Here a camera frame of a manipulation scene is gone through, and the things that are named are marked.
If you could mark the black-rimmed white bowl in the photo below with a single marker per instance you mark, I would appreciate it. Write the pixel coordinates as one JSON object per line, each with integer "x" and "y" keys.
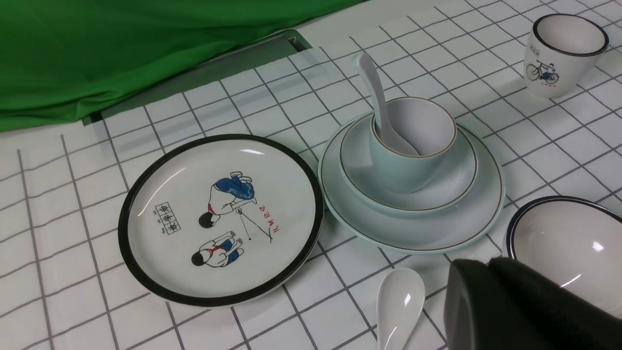
{"x": 573, "y": 242}

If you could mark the black-rimmed illustrated plate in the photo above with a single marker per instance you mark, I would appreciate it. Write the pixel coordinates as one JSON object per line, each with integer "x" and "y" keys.
{"x": 221, "y": 221}

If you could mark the white black-rimmed bicycle cup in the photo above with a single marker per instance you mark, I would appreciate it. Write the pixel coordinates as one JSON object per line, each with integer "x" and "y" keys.
{"x": 560, "y": 49}

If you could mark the white spoon with label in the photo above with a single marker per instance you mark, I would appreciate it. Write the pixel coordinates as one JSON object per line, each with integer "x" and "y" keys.
{"x": 399, "y": 303}

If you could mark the plain white spoon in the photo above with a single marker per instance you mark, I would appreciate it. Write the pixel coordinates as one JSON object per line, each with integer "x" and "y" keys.
{"x": 387, "y": 135}

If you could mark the pale blue plain plate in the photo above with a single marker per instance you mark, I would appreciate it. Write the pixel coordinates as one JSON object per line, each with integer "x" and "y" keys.
{"x": 452, "y": 228}

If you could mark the green backdrop cloth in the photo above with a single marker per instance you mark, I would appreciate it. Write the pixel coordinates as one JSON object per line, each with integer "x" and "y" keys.
{"x": 61, "y": 60}

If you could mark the pale blue bowl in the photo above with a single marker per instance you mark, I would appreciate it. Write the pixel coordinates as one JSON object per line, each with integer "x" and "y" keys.
{"x": 452, "y": 181}

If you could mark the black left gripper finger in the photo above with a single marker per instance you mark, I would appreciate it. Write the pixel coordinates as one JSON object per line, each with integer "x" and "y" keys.
{"x": 505, "y": 305}

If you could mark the pale blue cup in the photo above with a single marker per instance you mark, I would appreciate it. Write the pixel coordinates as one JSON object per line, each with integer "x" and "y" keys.
{"x": 428, "y": 127}

